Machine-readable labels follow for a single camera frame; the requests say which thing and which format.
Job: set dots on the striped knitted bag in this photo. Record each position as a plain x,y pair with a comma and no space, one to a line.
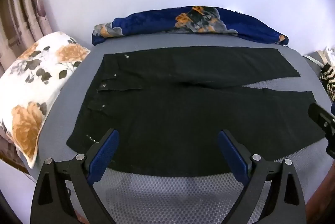
328,82

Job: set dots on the black pants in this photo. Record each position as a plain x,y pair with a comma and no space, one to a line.
170,108

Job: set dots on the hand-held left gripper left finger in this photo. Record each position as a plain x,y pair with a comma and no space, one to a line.
104,150

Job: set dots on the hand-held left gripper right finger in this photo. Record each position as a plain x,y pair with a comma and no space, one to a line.
233,150

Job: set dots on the pink floral curtain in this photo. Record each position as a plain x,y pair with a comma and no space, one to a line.
23,11

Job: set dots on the grey bed mattress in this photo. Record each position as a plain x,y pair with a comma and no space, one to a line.
65,98

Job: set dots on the blue floral blanket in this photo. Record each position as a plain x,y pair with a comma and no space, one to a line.
162,22

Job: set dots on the white floral pillow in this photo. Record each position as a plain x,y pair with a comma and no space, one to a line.
34,87

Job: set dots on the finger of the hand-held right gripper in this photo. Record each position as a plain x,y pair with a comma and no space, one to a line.
320,118
331,149

